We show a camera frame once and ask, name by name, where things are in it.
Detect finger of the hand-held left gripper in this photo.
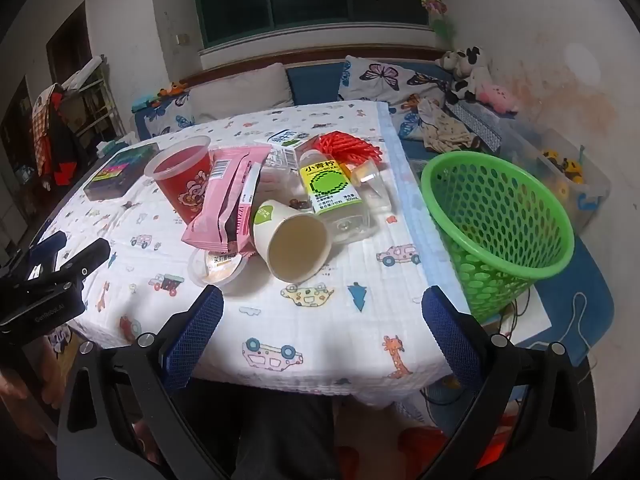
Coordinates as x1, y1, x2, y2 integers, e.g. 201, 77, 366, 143
20, 238, 111, 291
9, 231, 68, 283

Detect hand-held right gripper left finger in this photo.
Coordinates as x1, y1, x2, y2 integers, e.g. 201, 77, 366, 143
56, 284, 236, 480

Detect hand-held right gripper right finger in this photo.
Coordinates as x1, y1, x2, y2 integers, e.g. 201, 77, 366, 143
421, 285, 598, 480

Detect green plastic basket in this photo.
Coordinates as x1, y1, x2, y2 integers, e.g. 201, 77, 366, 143
420, 151, 576, 323

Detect red plastic cup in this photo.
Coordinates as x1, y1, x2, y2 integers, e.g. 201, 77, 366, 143
144, 135, 213, 223

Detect clear plastic container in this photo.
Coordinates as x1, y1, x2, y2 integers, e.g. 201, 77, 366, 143
260, 160, 303, 203

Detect clear bottle with yellow label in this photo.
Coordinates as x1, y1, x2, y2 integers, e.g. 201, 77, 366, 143
298, 150, 381, 246

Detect white and green milk carton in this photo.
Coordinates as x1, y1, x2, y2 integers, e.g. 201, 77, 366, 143
254, 129, 311, 167

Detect dark colourful box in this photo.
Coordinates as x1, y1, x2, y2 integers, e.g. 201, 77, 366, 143
83, 141, 161, 202

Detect white printed table cloth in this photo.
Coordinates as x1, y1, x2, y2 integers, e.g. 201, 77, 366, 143
37, 101, 473, 408

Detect red and black hanging clothes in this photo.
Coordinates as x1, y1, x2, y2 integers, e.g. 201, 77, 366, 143
31, 82, 81, 191

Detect white paper cup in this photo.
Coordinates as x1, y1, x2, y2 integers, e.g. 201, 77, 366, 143
252, 199, 332, 283

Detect person's leg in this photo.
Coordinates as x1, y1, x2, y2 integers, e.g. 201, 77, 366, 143
165, 377, 341, 480

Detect pink snack wrapper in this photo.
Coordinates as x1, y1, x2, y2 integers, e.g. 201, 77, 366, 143
181, 142, 273, 253

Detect metal shelf rack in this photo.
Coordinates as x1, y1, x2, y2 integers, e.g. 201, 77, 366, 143
65, 55, 126, 141

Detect butterfly print pillow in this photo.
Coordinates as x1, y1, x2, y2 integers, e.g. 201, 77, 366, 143
142, 95, 196, 138
337, 55, 453, 116

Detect small clear plastic cup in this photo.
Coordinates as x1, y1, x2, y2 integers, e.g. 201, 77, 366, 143
350, 160, 393, 213

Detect beige garment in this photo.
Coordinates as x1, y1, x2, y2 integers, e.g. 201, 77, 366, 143
417, 97, 483, 153

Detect dark wooden door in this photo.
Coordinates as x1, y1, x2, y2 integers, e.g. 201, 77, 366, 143
46, 1, 93, 86

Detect clear storage bin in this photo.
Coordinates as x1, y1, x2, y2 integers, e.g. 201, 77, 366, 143
452, 100, 612, 233

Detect grey patterned cloth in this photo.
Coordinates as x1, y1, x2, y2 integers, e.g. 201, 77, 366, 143
457, 101, 502, 153

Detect red mesh bag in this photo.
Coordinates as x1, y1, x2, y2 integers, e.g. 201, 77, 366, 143
316, 131, 383, 166

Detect white pillow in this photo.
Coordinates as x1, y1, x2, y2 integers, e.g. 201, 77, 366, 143
187, 62, 296, 123

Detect pink plush toy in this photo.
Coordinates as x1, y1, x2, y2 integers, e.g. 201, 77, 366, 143
475, 84, 519, 113

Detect blue cushion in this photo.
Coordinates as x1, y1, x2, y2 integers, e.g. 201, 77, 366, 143
285, 62, 346, 107

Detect cow plush toy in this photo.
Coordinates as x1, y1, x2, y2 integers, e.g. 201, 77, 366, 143
435, 46, 493, 106

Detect dark window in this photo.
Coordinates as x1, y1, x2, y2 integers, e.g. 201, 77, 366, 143
192, 0, 431, 46

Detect white cable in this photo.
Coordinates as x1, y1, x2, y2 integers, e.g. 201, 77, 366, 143
530, 290, 601, 351

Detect flower wall decoration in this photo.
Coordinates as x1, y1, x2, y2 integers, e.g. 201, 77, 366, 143
419, 0, 456, 41

